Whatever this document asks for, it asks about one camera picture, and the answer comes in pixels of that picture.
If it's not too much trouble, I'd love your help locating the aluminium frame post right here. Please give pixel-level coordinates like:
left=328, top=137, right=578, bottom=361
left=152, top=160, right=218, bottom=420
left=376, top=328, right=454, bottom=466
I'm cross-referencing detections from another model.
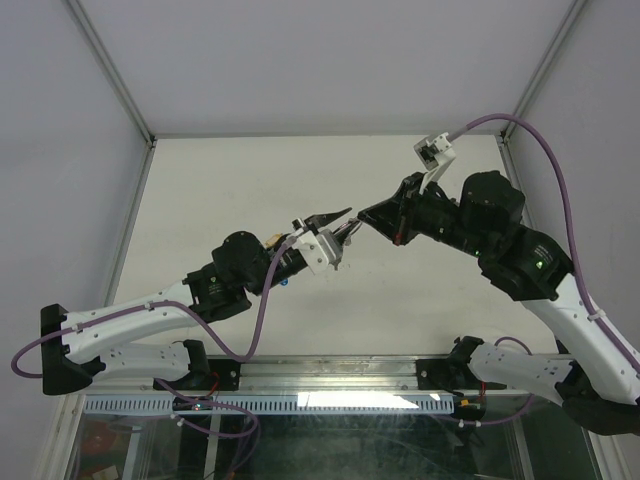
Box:
left=513, top=0, right=592, bottom=119

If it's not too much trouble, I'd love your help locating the white cable duct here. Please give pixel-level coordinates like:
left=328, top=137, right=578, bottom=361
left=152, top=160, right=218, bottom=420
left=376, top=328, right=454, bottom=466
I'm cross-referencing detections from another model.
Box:
left=84, top=392, right=454, bottom=416

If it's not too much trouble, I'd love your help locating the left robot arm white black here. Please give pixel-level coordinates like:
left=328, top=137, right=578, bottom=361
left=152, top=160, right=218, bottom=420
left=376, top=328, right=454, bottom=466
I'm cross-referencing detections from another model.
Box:
left=40, top=212, right=361, bottom=396

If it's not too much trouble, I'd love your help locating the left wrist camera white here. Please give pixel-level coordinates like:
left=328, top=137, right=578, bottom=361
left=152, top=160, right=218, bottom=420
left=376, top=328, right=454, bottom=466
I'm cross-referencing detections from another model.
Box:
left=292, top=229, right=343, bottom=275

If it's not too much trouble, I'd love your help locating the aluminium frame post left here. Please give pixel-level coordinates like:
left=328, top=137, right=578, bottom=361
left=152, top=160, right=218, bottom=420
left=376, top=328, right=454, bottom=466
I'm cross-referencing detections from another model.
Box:
left=63, top=0, right=156, bottom=147

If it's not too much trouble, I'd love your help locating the aluminium frame post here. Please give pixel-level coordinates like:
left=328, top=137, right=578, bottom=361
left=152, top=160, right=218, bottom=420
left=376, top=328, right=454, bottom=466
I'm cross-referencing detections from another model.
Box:
left=513, top=0, right=592, bottom=119
left=63, top=0, right=156, bottom=147

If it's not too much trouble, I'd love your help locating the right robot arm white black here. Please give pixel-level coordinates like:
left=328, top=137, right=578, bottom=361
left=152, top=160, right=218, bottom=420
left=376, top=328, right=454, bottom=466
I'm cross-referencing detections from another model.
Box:
left=358, top=171, right=639, bottom=436

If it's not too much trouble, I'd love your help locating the yellow key tag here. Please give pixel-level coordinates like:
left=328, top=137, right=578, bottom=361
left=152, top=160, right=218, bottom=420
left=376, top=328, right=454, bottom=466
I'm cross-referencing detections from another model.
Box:
left=265, top=234, right=282, bottom=248

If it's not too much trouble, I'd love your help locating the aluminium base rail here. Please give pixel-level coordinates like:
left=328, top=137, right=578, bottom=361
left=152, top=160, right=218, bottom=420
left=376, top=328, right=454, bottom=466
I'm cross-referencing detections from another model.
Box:
left=99, top=353, right=571, bottom=396

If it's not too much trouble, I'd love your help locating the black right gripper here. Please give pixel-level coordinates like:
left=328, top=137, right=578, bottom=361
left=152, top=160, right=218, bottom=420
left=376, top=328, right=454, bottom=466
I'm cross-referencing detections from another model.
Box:
left=358, top=173, right=492, bottom=261

